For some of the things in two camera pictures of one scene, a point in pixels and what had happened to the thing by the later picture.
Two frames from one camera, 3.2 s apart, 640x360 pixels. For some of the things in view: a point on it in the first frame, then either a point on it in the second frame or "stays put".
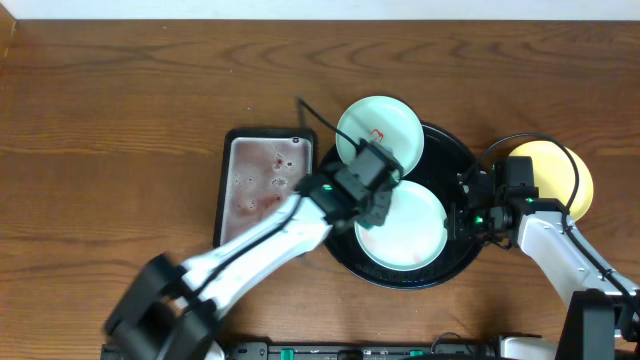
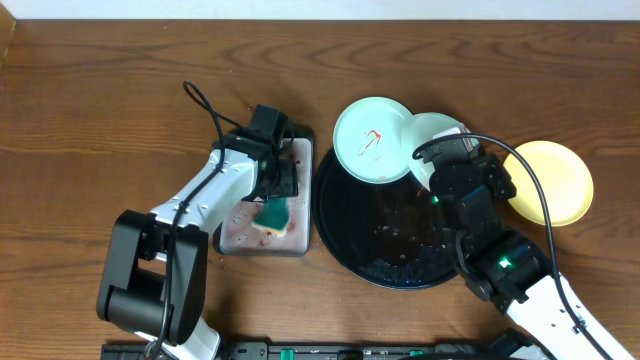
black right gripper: x=457 y=228 to x=494 y=175
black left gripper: x=376 y=214 to x=282 y=181
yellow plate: x=555 y=177 stays put
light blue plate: x=384 y=120 stays put
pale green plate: x=413 y=234 to x=421 y=127
